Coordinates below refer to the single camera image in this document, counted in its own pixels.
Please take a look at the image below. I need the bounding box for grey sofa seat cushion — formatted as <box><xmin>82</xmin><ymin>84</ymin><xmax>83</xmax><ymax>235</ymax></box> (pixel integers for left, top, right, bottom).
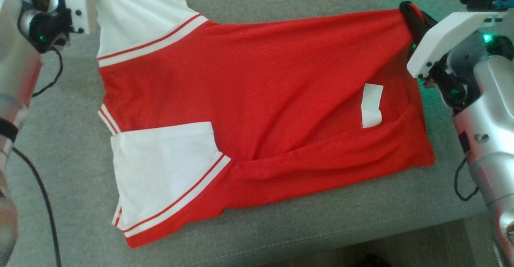
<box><xmin>0</xmin><ymin>0</ymin><xmax>514</xmax><ymax>267</ymax></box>

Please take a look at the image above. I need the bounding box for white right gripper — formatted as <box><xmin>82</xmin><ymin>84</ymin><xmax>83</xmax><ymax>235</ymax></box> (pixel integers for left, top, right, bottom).
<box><xmin>400</xmin><ymin>1</ymin><xmax>506</xmax><ymax>109</ymax></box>

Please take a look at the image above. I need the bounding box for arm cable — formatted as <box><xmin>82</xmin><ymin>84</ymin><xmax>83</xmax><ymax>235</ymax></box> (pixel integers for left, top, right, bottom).
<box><xmin>455</xmin><ymin>158</ymin><xmax>480</xmax><ymax>202</ymax></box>
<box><xmin>11</xmin><ymin>46</ymin><xmax>63</xmax><ymax>267</ymax></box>

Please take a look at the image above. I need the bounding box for red jersey with white sleeves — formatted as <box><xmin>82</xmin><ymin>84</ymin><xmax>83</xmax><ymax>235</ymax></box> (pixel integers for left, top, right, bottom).
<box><xmin>96</xmin><ymin>0</ymin><xmax>435</xmax><ymax>249</ymax></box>

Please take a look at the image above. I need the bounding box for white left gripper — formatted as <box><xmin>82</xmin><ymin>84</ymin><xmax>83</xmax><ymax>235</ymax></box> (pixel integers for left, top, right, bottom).
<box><xmin>18</xmin><ymin>0</ymin><xmax>98</xmax><ymax>53</ymax></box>

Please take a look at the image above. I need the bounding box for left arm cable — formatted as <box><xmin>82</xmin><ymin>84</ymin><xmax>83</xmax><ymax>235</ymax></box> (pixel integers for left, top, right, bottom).
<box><xmin>11</xmin><ymin>46</ymin><xmax>63</xmax><ymax>267</ymax></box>

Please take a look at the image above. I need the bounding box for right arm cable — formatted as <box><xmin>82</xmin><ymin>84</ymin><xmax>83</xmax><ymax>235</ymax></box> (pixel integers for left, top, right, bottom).
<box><xmin>455</xmin><ymin>158</ymin><xmax>480</xmax><ymax>202</ymax></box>

